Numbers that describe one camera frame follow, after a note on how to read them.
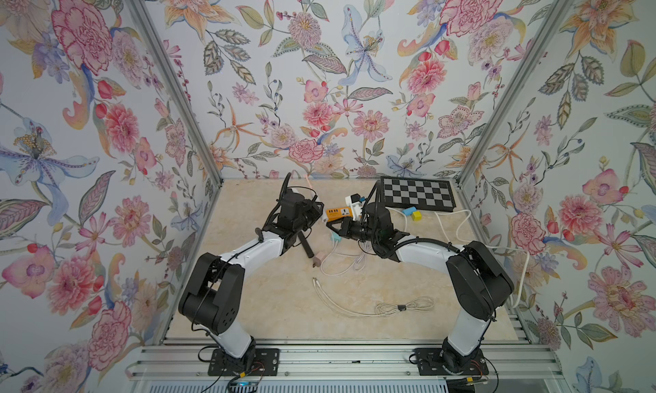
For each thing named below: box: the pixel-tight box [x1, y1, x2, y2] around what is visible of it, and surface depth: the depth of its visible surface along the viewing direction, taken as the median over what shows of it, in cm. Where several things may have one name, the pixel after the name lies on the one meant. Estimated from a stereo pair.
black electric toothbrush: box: [298, 230, 315, 259], surface depth 100 cm
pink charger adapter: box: [312, 254, 326, 268], surface depth 95 cm
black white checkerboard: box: [380, 175, 457, 213], surface depth 113 cm
